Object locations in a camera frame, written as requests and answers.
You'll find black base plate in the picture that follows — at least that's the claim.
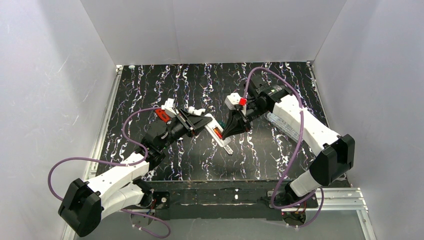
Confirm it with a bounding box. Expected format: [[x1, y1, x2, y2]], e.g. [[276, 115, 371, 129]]
[[109, 179, 319, 222]]

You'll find clear plastic screw box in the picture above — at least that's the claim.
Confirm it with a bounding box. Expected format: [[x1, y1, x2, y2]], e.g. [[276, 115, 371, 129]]
[[265, 112, 300, 142]]

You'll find aluminium frame rail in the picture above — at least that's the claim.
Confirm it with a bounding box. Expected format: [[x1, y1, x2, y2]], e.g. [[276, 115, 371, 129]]
[[281, 187, 369, 212]]

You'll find white plastic faucet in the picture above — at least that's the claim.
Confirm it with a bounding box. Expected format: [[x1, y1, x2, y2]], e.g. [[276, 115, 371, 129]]
[[187, 106, 206, 116]]

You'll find white battery cover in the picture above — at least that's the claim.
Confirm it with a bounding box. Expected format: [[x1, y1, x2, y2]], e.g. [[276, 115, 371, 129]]
[[223, 145, 233, 156]]

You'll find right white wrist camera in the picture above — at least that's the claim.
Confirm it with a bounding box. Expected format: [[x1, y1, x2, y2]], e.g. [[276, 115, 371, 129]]
[[224, 92, 247, 111]]

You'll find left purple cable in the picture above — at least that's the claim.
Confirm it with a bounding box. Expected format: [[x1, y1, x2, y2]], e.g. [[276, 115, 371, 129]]
[[47, 106, 172, 239]]

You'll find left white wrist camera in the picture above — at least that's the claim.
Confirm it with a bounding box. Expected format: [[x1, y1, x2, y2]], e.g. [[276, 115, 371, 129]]
[[160, 98, 176, 118]]

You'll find red handled adjustable wrench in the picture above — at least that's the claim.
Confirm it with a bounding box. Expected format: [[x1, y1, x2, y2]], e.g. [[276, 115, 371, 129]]
[[154, 109, 171, 123]]

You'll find white remote control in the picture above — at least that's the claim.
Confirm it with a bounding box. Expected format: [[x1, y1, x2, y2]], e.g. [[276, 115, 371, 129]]
[[204, 113, 230, 148]]

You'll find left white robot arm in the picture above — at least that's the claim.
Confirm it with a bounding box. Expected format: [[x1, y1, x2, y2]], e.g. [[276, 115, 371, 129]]
[[58, 109, 221, 237]]

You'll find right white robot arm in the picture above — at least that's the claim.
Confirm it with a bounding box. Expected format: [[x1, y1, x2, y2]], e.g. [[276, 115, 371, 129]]
[[221, 77, 355, 200]]

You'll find green handled screwdriver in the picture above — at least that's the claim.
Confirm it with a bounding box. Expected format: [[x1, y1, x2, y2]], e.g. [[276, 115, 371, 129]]
[[218, 121, 226, 131]]

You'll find orange battery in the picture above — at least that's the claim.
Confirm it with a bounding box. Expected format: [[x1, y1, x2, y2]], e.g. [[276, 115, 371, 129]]
[[213, 128, 223, 139]]

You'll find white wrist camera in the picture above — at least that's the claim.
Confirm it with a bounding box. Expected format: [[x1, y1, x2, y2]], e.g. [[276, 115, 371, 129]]
[[160, 98, 176, 118], [224, 92, 247, 111]]

